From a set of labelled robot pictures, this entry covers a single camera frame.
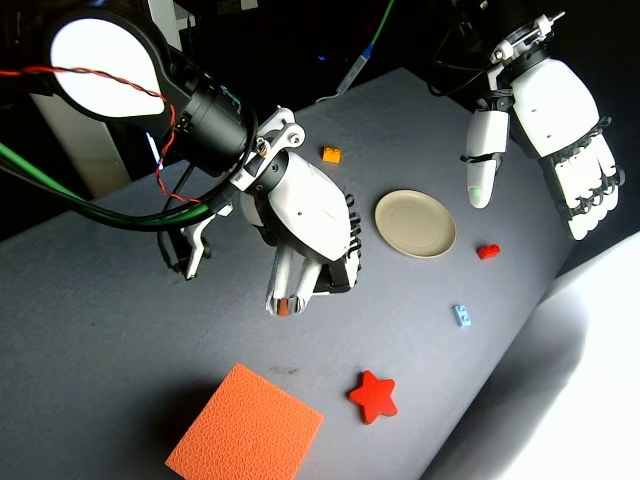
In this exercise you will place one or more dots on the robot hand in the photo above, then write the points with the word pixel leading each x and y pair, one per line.
pixel 550 110
pixel 310 215

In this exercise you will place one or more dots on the beige round plate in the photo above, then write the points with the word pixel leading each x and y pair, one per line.
pixel 415 223

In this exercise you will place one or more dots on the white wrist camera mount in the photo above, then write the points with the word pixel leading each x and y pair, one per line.
pixel 195 250

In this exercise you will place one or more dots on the white cabinet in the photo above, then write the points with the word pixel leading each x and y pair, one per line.
pixel 80 145

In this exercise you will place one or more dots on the red toy brick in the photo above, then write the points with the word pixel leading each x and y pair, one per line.
pixel 488 252

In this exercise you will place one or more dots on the light blue toy brick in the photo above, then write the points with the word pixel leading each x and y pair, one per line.
pixel 462 315

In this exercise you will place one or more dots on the red star block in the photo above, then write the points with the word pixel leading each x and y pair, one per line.
pixel 372 399

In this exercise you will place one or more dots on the grey table cloth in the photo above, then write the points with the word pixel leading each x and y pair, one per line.
pixel 100 350

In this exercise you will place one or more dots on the orange foam block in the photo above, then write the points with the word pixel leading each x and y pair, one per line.
pixel 245 430

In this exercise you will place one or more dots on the orange toy brick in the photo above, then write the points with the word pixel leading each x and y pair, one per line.
pixel 332 155

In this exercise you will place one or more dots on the white backdrop sheet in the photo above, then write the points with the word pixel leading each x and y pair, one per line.
pixel 590 375

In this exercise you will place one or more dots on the white light strip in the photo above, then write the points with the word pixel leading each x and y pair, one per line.
pixel 152 150

